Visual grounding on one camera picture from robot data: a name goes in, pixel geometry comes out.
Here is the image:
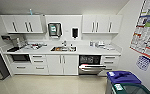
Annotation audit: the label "white lower cabinet door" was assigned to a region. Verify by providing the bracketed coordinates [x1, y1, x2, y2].
[45, 54, 64, 76]
[61, 54, 80, 76]

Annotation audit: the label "wide white drawer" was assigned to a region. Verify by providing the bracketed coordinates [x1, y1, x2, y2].
[9, 62, 33, 75]

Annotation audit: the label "white cup in bowl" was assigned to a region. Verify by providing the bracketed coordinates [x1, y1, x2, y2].
[68, 46, 76, 52]

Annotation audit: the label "grey bin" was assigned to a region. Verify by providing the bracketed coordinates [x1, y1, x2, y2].
[112, 82, 150, 94]

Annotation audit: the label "colourful wall poster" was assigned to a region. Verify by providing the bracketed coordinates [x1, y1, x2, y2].
[128, 0, 150, 63]

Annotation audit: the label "steel paper towel dispenser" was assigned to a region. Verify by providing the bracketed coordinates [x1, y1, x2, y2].
[47, 22, 63, 39]

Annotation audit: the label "blue white wall poster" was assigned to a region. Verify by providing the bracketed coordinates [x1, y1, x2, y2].
[135, 54, 150, 72]

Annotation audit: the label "white cabinet door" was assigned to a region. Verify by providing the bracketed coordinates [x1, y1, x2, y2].
[0, 15, 18, 35]
[94, 14, 110, 35]
[16, 14, 30, 35]
[81, 14, 96, 35]
[61, 54, 80, 76]
[45, 54, 64, 76]
[107, 14, 124, 35]
[27, 14, 46, 35]

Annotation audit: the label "black soap dispenser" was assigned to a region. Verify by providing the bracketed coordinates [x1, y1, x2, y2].
[71, 27, 80, 40]

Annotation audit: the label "brown bowl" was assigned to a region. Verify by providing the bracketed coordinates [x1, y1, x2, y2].
[54, 46, 63, 52]

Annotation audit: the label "grey recycling bins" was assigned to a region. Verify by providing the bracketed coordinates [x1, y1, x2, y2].
[105, 69, 143, 94]

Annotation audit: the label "black flat tray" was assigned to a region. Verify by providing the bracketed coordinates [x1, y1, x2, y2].
[5, 46, 22, 53]

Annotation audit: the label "teal bottle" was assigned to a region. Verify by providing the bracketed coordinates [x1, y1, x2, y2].
[28, 8, 34, 16]

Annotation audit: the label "dark countertop appliance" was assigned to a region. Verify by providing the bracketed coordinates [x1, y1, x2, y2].
[13, 36, 22, 48]

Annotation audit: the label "small white bottle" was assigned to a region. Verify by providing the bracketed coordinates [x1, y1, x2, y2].
[89, 40, 94, 47]

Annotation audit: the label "white grey dish cloth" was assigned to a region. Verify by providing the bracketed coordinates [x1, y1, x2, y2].
[104, 44, 117, 52]

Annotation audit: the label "white upper cabinet door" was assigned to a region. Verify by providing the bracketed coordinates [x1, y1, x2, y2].
[0, 15, 18, 35]
[107, 14, 124, 35]
[81, 14, 96, 35]
[16, 14, 30, 35]
[27, 14, 46, 35]
[94, 14, 110, 35]

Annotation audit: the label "stainless steel dishwasher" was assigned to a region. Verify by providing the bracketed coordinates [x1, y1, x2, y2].
[77, 54, 107, 76]

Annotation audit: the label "chrome faucet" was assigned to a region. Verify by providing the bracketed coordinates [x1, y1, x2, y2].
[61, 40, 68, 48]

